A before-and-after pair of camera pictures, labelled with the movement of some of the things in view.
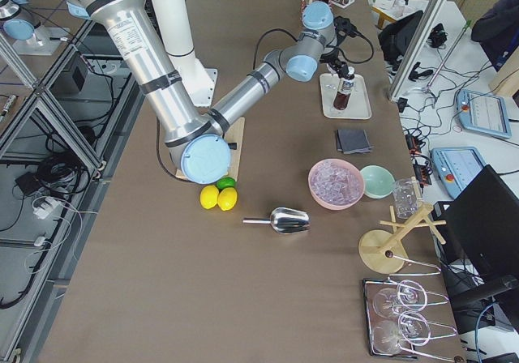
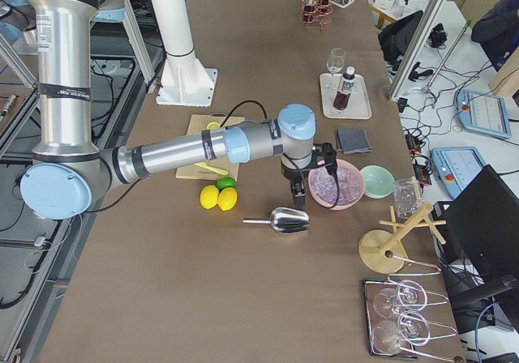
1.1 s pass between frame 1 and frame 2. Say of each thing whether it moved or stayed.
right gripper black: moved
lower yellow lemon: stayed
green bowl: stayed
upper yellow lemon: stayed
